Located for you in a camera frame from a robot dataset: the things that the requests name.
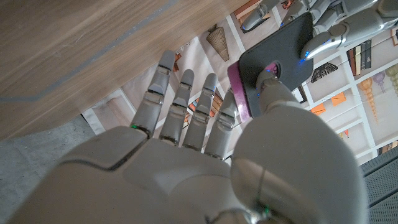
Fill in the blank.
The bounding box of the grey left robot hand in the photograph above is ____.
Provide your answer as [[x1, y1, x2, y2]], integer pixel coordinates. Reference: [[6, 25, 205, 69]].
[[241, 0, 398, 62]]

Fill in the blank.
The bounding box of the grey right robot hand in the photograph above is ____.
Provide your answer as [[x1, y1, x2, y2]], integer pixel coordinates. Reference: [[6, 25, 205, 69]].
[[6, 49, 371, 224]]

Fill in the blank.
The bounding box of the black keycard holder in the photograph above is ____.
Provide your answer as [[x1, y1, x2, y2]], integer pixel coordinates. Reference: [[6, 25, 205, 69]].
[[238, 11, 315, 118]]

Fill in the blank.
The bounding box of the printed bookshelf backdrop cloth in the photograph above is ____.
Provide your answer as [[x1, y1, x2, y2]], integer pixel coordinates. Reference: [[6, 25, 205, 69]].
[[80, 0, 398, 166]]

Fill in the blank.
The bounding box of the black perforated partition panel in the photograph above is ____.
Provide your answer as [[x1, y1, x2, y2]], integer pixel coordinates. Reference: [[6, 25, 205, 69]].
[[359, 154, 398, 224]]

